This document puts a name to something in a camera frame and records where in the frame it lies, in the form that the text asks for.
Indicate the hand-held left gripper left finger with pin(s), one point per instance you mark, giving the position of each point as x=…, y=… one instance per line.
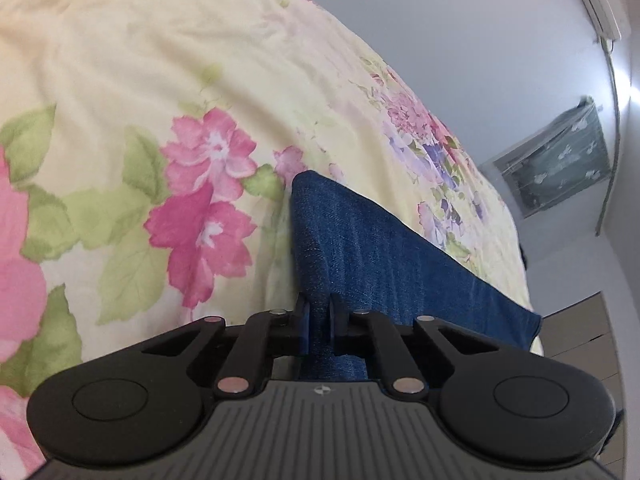
x=303, y=321

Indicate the grey patterned window curtain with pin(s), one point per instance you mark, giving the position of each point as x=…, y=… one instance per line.
x=555, y=165

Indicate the yellow floral blanket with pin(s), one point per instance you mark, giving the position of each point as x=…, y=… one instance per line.
x=125, y=70

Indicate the blue denim pants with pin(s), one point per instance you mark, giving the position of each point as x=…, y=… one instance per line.
x=360, y=240

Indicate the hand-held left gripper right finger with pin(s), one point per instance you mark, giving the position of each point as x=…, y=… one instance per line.
x=332, y=324

